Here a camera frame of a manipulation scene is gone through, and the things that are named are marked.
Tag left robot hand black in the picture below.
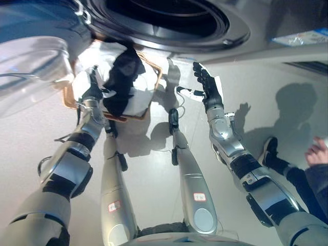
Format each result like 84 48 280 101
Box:
80 65 105 102

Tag right robot hand black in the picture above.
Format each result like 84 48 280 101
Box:
176 61 224 108

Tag bystander bare hand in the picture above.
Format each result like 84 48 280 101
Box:
304 136 328 168

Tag white garment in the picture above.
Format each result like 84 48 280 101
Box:
71 40 158 116

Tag brown woven laundry basket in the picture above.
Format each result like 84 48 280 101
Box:
63 51 164 124

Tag round washing machine door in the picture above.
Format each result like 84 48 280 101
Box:
0 35 75 120

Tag grey front-load washing machine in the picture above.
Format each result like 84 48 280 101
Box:
0 0 328 66

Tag black garment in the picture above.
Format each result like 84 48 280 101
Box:
102 48 147 117

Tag person leg dark trousers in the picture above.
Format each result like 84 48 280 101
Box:
271 156 328 220

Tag black sneaker of person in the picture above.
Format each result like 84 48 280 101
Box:
258 137 279 167

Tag right robot leg silver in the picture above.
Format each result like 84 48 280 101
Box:
170 127 218 235

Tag robot leg silver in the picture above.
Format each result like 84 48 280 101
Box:
98 128 139 246
170 127 218 235

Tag blue energy label sticker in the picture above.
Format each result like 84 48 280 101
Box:
271 29 328 47

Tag left robot leg silver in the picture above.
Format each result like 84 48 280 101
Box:
98 128 139 246

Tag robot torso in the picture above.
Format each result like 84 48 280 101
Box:
133 222 247 246

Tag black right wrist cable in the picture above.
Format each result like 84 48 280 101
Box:
224 111 237 140

